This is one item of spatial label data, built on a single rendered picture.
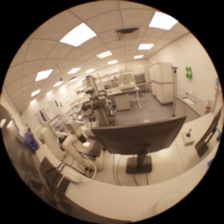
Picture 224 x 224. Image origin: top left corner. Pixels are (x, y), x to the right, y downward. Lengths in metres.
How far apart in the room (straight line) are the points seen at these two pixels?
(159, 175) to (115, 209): 0.59
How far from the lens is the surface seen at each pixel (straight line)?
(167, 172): 0.79
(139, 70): 5.07
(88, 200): 0.26
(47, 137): 1.08
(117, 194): 0.22
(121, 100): 2.84
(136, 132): 0.32
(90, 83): 1.57
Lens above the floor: 1.47
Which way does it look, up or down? 27 degrees down
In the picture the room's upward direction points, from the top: 18 degrees counter-clockwise
